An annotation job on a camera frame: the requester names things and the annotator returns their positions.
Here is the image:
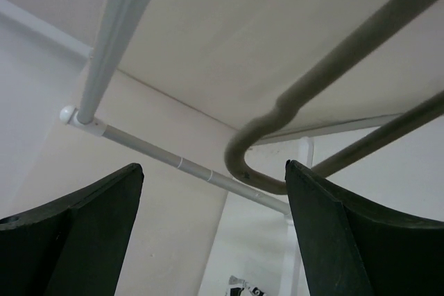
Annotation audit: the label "white metal clothes rack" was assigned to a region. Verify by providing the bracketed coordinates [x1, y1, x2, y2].
[0, 0, 403, 296]

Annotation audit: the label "newspaper print trousers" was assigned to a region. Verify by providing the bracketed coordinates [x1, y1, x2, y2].
[225, 275, 267, 296]

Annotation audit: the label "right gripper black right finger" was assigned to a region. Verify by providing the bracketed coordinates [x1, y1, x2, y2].
[285, 160, 443, 295]

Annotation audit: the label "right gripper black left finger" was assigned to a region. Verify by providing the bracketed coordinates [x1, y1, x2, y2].
[1, 164, 144, 295]

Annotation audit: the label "grey metal hanger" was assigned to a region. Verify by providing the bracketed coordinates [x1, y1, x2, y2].
[224, 0, 443, 195]

